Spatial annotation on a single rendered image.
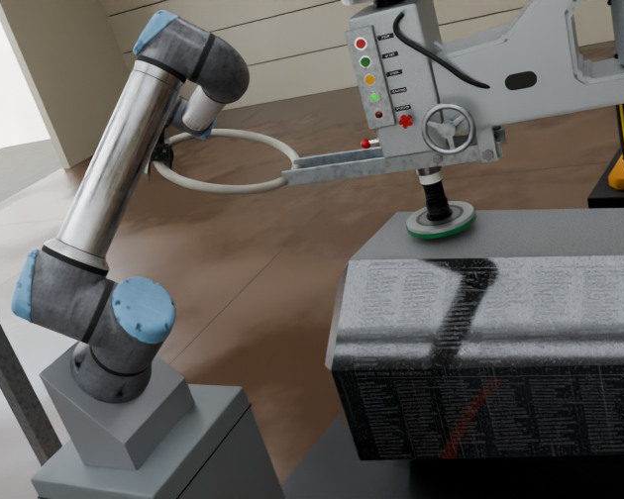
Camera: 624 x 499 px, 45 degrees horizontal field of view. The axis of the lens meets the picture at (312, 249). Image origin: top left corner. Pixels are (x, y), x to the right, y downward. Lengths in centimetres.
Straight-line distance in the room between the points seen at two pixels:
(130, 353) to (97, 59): 896
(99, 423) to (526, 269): 118
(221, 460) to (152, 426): 19
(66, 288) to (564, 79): 135
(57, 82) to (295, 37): 296
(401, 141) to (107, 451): 116
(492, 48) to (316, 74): 730
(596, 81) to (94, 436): 153
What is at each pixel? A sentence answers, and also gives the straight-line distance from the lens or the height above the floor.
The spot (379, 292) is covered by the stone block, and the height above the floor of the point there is 80.
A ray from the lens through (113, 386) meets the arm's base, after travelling 182.
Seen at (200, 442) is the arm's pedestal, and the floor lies 84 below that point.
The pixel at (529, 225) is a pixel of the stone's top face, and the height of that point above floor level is 87.
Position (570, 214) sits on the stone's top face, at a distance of 240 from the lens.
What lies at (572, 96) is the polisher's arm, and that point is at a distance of 216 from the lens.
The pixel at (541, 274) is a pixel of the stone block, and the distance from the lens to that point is 216.
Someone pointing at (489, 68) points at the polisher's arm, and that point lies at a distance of 215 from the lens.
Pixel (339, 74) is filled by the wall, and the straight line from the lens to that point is 924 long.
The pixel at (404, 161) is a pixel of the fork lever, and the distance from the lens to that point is 231.
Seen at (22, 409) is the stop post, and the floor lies 53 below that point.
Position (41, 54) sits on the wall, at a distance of 992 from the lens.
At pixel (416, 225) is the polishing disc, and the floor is 93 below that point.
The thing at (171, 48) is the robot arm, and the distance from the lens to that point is 172.
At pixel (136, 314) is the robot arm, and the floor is 122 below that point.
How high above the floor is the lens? 185
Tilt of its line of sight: 22 degrees down
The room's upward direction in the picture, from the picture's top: 17 degrees counter-clockwise
